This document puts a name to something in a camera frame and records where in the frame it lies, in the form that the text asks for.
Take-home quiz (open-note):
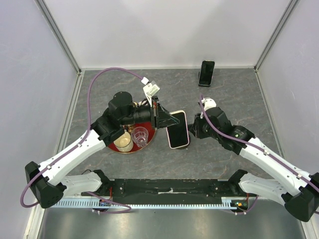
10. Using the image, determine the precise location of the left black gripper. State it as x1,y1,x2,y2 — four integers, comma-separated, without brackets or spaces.
121,96,180,130

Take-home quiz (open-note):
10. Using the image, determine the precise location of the blue-edged black phone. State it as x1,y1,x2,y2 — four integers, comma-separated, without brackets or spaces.
200,60,215,75

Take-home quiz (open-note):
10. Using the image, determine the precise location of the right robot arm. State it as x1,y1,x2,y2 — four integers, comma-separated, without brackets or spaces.
189,107,319,222

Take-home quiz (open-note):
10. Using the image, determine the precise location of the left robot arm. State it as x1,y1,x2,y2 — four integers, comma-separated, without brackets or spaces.
25,92,180,209

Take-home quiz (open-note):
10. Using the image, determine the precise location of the red round tray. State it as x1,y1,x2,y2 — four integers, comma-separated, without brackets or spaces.
108,122,156,154

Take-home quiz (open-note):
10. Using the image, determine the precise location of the clear drinking glass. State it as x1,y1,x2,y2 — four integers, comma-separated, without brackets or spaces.
131,126,149,148

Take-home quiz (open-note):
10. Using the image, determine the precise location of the cream cup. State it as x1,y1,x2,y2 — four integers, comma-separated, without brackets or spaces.
113,131,134,153

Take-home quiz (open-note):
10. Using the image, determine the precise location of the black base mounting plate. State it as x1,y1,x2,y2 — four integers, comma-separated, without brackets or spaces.
94,179,247,205

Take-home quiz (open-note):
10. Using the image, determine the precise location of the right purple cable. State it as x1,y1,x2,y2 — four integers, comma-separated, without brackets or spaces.
198,93,319,216

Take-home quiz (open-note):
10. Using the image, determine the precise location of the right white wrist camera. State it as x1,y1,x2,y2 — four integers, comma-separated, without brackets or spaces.
199,98,217,111

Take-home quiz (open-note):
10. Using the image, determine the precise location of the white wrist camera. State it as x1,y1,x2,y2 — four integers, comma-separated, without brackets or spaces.
199,98,217,111
141,77,160,105

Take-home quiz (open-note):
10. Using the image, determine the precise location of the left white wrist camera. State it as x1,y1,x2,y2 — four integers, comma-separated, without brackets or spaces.
141,77,160,105

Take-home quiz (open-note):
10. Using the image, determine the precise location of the light blue cable duct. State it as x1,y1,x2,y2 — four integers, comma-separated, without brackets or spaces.
52,197,237,210

